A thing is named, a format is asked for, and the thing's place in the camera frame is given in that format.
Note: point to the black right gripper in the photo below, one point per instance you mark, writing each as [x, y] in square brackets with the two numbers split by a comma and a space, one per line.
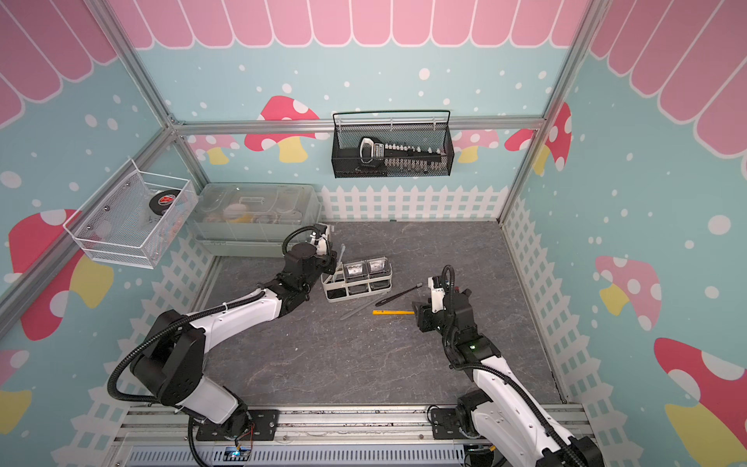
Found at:
[425, 313]

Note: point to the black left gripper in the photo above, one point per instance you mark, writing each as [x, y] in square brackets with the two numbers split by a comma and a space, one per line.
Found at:
[331, 262]

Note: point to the beige toothbrush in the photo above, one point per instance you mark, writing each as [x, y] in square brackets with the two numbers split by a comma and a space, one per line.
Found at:
[340, 260]

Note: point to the yellow toothbrush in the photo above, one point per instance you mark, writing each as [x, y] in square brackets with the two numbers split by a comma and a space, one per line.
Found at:
[377, 312]

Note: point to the grey toothbrush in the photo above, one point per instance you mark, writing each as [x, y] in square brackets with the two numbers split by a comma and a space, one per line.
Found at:
[359, 309]

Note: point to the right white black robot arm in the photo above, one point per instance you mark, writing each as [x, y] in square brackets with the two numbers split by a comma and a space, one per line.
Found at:
[500, 410]

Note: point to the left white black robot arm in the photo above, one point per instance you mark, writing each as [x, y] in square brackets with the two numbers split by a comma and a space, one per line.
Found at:
[167, 367]

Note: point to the black toothbrush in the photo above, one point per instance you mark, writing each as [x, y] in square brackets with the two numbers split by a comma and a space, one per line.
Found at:
[396, 296]

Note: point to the beige toothbrush holder rack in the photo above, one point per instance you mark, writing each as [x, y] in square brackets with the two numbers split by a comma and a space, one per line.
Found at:
[358, 279]

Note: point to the socket bit set holder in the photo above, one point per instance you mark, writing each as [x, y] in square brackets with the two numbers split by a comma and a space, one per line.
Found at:
[381, 158]

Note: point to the green storage box clear lid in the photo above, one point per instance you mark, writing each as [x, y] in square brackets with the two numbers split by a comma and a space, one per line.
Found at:
[251, 220]

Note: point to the black red tape roll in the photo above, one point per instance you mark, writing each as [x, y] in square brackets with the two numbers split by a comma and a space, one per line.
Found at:
[162, 201]

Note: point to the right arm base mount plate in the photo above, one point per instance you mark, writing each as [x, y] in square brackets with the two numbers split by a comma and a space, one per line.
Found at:
[450, 424]

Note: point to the black wire wall basket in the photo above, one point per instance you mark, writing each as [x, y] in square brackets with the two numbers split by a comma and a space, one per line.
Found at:
[420, 128]

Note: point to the white wire wall basket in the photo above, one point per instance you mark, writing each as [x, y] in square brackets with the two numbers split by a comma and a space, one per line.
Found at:
[116, 226]

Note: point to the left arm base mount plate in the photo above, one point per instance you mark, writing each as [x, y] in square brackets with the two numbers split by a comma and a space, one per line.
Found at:
[246, 425]

